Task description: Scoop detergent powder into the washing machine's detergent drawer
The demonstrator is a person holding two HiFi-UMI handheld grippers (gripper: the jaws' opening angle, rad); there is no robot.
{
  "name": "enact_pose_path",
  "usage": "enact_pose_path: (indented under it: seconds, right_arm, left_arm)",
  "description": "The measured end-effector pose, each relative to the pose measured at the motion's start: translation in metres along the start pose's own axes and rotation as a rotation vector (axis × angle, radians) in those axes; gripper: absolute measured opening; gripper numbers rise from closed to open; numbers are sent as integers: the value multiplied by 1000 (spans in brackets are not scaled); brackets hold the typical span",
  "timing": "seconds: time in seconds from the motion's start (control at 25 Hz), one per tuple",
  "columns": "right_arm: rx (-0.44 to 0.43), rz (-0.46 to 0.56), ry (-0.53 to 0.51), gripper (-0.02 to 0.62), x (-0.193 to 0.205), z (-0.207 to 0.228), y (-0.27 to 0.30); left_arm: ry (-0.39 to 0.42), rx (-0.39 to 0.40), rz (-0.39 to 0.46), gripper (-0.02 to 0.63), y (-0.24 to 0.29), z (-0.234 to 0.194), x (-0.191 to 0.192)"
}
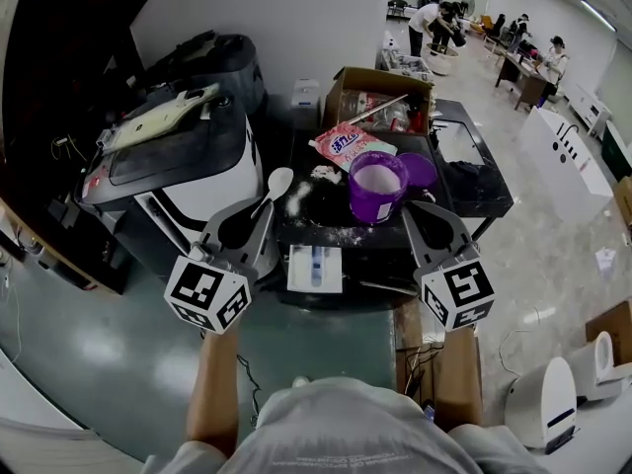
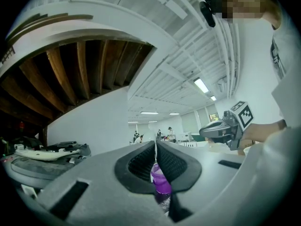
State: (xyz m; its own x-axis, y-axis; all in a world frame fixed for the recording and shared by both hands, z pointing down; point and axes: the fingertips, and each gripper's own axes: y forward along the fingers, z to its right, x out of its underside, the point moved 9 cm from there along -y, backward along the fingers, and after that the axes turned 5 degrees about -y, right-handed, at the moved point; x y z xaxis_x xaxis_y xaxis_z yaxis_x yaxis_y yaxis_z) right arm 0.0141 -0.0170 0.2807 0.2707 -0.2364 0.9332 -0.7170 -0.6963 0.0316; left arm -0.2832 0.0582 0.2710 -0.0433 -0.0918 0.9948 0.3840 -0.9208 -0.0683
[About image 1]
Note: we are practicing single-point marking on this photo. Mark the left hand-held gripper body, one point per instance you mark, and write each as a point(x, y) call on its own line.
point(207, 284)

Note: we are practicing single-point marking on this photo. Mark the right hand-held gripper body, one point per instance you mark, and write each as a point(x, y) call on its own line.
point(459, 289)

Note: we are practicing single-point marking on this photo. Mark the white plastic spoon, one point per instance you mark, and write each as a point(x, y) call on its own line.
point(279, 181)

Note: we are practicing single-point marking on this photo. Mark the white detergent powder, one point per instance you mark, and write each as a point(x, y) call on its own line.
point(377, 180)

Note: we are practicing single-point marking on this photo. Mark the person's left forearm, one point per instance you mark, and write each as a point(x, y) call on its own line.
point(212, 393)

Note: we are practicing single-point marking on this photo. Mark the person's right forearm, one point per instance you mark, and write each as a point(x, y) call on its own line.
point(459, 378)

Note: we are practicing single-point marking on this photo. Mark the white and black robot machine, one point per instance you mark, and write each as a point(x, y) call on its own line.
point(197, 181)

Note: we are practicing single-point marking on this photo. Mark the spilled white powder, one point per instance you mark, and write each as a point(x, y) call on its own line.
point(297, 198)

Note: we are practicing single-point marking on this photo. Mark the black washing machine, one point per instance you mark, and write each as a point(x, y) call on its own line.
point(326, 225)

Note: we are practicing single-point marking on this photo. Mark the pink detergent bag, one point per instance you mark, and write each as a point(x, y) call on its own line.
point(345, 146)

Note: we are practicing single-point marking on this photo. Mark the black cloth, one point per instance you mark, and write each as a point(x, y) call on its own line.
point(469, 181)

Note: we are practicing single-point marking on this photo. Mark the purple plastic tub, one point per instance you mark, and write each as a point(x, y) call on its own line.
point(368, 208)

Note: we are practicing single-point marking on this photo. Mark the purple round lid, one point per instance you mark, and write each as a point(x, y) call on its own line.
point(418, 171)

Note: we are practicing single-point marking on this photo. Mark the person's white shoe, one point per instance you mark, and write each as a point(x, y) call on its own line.
point(300, 381)

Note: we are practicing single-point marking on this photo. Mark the white domed appliance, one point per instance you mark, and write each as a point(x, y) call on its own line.
point(543, 403)

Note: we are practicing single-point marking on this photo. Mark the wooden shelf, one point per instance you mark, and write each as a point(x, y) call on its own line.
point(59, 260)

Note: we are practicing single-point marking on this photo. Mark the black side table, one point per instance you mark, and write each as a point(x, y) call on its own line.
point(481, 136)

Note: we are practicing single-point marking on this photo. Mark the white cabinet with black faucet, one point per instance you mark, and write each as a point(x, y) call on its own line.
point(553, 166)

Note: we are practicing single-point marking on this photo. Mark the flat cardboard box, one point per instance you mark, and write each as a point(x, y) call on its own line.
point(612, 326)

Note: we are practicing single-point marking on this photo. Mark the white toilet model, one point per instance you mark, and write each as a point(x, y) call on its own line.
point(600, 363)

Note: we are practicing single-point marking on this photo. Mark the white crumpled tissue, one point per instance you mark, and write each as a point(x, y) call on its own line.
point(327, 173)

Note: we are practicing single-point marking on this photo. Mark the cream plastic panel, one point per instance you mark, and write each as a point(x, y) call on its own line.
point(153, 119)

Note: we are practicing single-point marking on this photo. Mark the person's grey shirt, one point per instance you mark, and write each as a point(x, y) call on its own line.
point(345, 432)

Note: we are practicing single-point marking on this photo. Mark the metal rod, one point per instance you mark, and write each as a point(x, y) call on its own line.
point(377, 108)

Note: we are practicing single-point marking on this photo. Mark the small white appliance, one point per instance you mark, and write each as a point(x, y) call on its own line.
point(306, 97)

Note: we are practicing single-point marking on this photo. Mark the brown wooden desk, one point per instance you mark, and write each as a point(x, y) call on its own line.
point(523, 79)

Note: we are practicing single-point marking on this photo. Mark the white low cabinet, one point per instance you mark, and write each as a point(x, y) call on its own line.
point(590, 106)

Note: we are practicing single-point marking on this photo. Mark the white round basket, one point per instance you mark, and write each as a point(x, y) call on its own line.
point(442, 62)

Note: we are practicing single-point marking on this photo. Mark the brown cardboard box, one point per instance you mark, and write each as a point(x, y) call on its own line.
point(340, 89)

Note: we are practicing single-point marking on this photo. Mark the standing fan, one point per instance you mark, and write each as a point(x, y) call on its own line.
point(468, 3)

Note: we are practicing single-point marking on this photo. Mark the black chair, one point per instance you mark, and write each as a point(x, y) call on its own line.
point(396, 8)

